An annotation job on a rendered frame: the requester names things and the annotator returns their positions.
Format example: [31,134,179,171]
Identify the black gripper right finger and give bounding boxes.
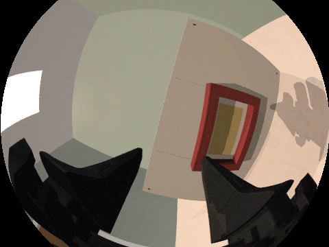
[201,156,294,244]

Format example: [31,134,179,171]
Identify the dark red picture frame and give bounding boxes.
[191,83,260,172]

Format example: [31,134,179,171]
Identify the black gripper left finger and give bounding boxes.
[39,148,143,233]

